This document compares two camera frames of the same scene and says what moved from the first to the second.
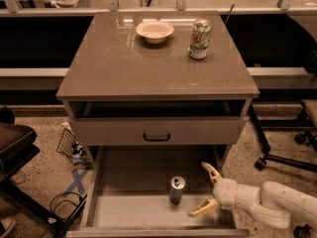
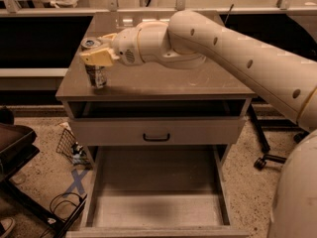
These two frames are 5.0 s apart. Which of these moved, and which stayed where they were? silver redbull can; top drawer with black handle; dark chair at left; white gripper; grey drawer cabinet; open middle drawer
Moved: white gripper; silver redbull can
Stayed: grey drawer cabinet; top drawer with black handle; dark chair at left; open middle drawer
